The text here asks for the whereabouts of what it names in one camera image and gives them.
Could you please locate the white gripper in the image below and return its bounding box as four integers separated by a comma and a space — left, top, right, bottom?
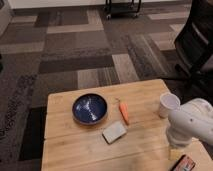
166, 128, 192, 160

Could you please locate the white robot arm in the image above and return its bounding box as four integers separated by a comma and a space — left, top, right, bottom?
166, 98, 213, 159

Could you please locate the white paper cup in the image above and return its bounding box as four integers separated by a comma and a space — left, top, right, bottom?
158, 92, 180, 118

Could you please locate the white sponge block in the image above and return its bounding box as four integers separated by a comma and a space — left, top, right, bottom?
102, 121, 127, 144

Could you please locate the orange toy carrot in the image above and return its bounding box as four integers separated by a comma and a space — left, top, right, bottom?
116, 98, 129, 125

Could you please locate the blue ceramic bowl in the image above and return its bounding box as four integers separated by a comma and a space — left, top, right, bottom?
72, 93, 108, 125

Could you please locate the black office chair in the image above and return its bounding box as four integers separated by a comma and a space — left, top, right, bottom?
167, 0, 213, 100

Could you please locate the black wheeled cart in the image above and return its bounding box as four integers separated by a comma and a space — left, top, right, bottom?
104, 0, 142, 20

